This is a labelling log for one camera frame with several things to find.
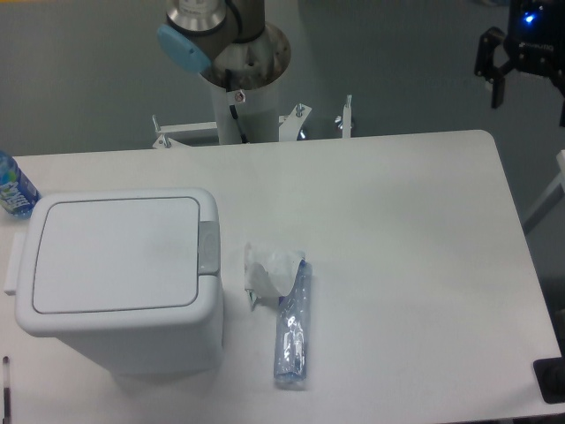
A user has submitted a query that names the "white plastic trash can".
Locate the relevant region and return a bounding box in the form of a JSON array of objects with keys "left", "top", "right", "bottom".
[{"left": 15, "top": 187, "right": 224, "bottom": 375}]

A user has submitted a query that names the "crushed clear plastic bottle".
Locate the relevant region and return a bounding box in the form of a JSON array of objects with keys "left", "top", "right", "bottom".
[{"left": 273, "top": 261, "right": 313, "bottom": 385}]

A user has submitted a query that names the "grey lid push button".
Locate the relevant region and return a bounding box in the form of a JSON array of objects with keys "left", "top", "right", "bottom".
[{"left": 198, "top": 221, "right": 221, "bottom": 275}]

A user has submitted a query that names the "black table clamp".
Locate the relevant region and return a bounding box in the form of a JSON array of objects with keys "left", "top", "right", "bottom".
[{"left": 533, "top": 357, "right": 564, "bottom": 405}]

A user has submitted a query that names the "crumpled white plastic wrapper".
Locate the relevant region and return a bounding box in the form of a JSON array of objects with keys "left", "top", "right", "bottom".
[{"left": 244, "top": 242, "right": 305, "bottom": 310}]

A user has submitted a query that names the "blue labelled water bottle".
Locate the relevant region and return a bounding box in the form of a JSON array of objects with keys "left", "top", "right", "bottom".
[{"left": 1, "top": 151, "right": 41, "bottom": 219}]

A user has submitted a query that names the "black cable on pedestal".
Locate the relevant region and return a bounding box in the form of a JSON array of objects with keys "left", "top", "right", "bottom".
[{"left": 224, "top": 68, "right": 248, "bottom": 145}]

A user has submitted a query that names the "white trash can lid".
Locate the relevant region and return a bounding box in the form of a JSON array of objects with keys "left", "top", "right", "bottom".
[{"left": 30, "top": 197, "right": 200, "bottom": 314}]

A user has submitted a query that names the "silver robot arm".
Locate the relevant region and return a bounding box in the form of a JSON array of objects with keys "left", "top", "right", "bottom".
[{"left": 157, "top": 1, "right": 564, "bottom": 108}]

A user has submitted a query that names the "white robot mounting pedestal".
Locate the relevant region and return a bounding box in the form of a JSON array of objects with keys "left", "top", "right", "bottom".
[{"left": 151, "top": 22, "right": 356, "bottom": 150}]

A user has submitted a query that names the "white frame at right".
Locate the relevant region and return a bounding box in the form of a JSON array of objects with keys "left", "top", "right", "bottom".
[{"left": 522, "top": 150, "right": 564, "bottom": 235}]

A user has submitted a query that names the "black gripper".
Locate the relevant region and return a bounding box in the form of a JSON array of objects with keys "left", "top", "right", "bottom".
[{"left": 474, "top": 1, "right": 564, "bottom": 109}]

